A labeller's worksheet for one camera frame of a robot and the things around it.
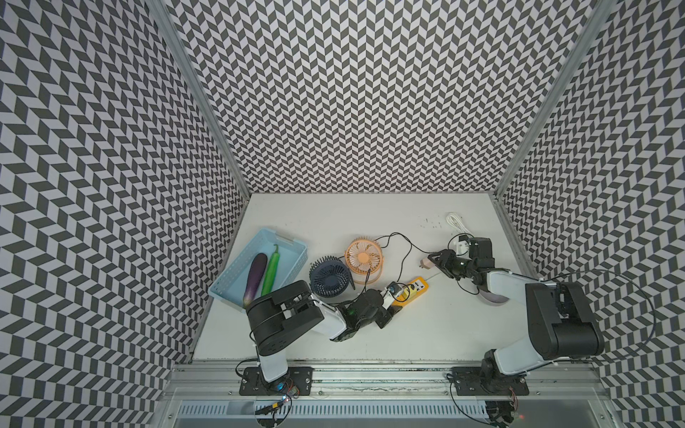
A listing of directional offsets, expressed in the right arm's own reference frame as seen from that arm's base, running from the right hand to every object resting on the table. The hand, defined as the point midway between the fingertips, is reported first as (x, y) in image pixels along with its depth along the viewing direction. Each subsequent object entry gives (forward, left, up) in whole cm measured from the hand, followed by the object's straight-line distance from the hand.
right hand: (431, 262), depth 92 cm
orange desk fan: (0, +25, +5) cm, 26 cm away
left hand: (-13, +14, -4) cm, 20 cm away
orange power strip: (-12, +9, +3) cm, 15 cm away
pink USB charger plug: (-1, +2, +1) cm, 2 cm away
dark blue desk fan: (-8, +35, +7) cm, 36 cm away
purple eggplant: (-4, +61, 0) cm, 61 cm away
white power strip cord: (+19, -14, -1) cm, 24 cm away
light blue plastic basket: (-8, +69, -1) cm, 69 cm away
